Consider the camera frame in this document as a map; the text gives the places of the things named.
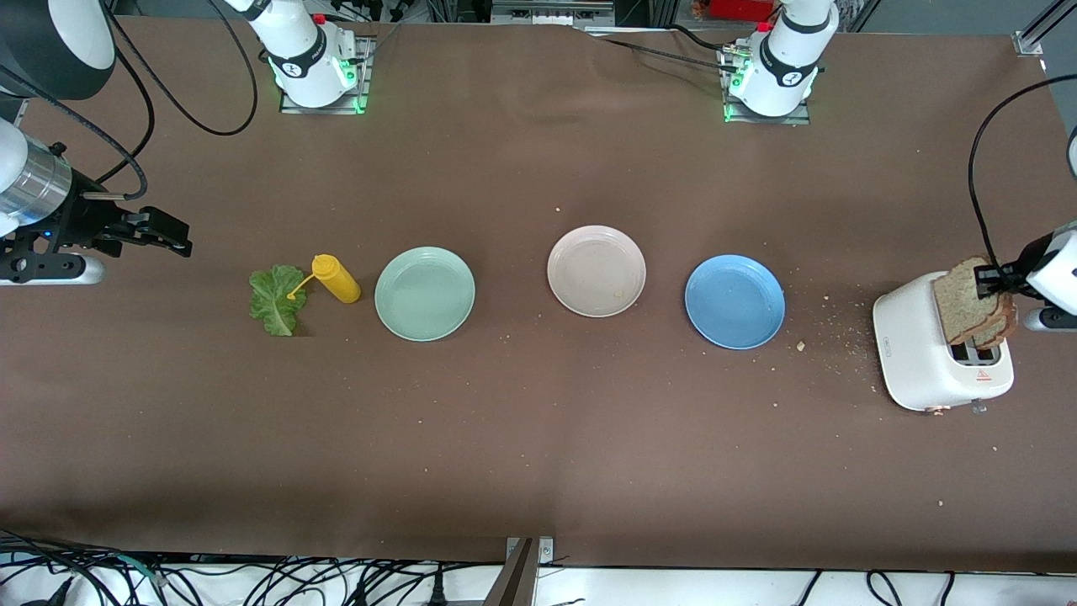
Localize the brown bread slice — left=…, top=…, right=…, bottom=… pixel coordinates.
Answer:
left=972, top=296, right=1020, bottom=351
left=932, top=256, right=1016, bottom=346

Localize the green lettuce leaf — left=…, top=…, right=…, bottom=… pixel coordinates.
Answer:
left=249, top=265, right=309, bottom=338

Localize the yellow squeeze sauce bottle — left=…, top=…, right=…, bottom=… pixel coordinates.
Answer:
left=286, top=254, right=362, bottom=305

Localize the blue round plate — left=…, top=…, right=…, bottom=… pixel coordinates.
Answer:
left=684, top=254, right=787, bottom=350

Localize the mint green round plate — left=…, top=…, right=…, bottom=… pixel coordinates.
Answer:
left=374, top=246, right=476, bottom=343

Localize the beige round plate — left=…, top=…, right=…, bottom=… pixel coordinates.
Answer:
left=547, top=225, right=647, bottom=318

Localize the white two-slot toaster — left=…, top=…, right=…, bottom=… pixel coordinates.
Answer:
left=873, top=271, right=1016, bottom=415

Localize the red box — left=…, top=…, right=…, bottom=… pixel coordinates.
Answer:
left=707, top=0, right=779, bottom=23

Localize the long black arm cable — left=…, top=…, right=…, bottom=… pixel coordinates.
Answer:
left=99, top=0, right=259, bottom=184
left=968, top=74, right=1077, bottom=274

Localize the aluminium frame profile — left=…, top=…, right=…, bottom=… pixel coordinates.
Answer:
left=1012, top=0, right=1076, bottom=58

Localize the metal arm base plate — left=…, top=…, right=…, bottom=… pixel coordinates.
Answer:
left=718, top=44, right=813, bottom=126
left=280, top=34, right=372, bottom=115

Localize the teal cable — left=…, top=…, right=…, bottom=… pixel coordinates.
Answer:
left=105, top=554, right=161, bottom=583

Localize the black cable on table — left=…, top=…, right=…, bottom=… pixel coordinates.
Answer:
left=589, top=25, right=741, bottom=77

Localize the grey metal frame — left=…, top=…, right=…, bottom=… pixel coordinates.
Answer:
left=491, top=0, right=617, bottom=30

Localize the aluminium post with bracket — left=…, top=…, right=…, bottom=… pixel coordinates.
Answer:
left=482, top=536, right=556, bottom=606

